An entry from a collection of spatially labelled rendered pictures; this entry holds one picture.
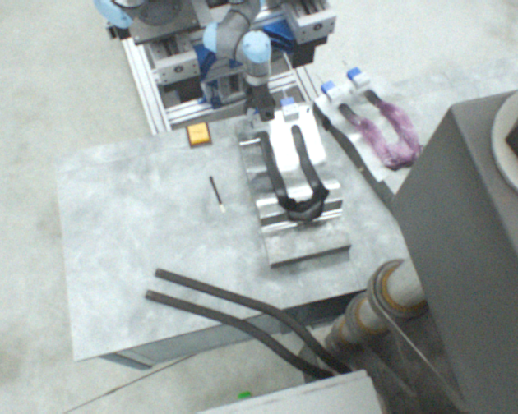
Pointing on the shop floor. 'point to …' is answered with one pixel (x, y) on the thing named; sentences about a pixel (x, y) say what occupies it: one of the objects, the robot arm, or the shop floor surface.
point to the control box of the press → (312, 398)
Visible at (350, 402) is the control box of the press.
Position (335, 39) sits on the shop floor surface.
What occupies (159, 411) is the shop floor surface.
